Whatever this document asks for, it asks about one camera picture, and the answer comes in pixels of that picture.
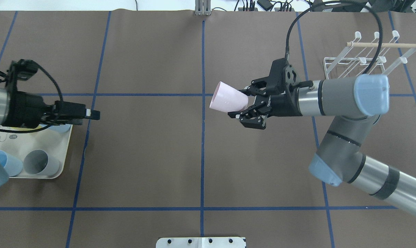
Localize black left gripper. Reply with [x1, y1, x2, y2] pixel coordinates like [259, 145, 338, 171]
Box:
[4, 59, 100, 128]

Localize cream serving tray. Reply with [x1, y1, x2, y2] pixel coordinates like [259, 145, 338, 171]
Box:
[0, 125, 73, 179]

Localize light blue plastic cup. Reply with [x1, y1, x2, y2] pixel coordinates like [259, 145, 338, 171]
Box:
[49, 124, 72, 134]

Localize black power adapter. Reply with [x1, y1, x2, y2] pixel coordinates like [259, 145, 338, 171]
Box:
[257, 0, 274, 11]

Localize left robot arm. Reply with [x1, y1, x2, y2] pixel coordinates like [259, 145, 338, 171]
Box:
[0, 59, 100, 187]

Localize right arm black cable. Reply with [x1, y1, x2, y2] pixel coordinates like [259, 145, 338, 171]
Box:
[286, 0, 383, 74]

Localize grey plastic cup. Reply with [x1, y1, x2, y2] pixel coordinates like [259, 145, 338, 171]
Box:
[23, 149, 61, 177]

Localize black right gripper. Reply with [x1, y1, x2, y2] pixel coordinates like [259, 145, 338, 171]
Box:
[228, 59, 302, 130]

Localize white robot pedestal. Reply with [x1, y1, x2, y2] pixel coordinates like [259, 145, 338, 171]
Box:
[156, 237, 247, 248]

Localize aluminium frame post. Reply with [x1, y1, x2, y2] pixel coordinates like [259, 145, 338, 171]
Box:
[195, 0, 212, 16]

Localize white wire cup rack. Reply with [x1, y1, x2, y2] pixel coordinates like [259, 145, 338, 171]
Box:
[323, 30, 416, 80]

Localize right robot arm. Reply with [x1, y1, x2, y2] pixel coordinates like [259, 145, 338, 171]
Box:
[227, 58, 416, 216]

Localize pink plastic cup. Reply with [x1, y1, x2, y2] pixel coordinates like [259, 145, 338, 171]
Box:
[209, 81, 249, 113]

